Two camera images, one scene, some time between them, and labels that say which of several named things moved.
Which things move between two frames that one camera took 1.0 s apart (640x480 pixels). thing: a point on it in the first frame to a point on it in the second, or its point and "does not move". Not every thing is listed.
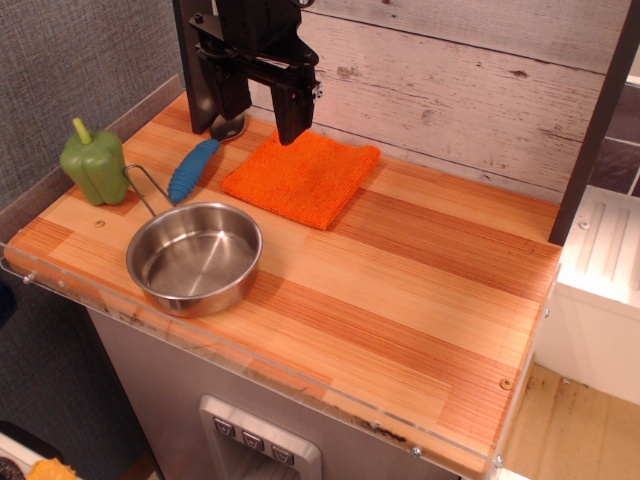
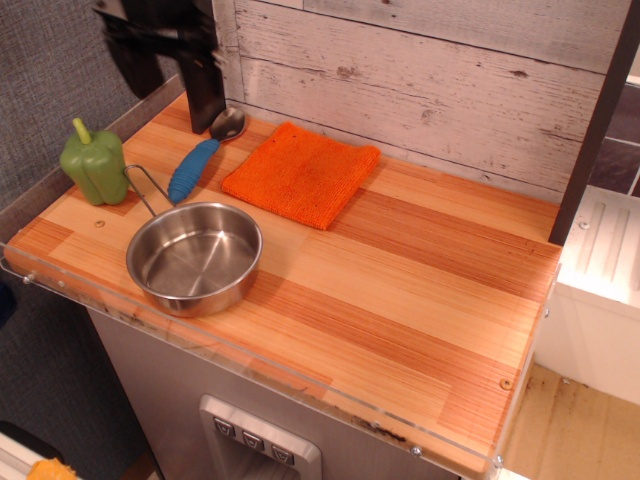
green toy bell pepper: [96, 165] does not move
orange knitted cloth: [312, 181] does not move
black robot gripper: [260, 39] to [187, 28]
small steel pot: [192, 259] does not move
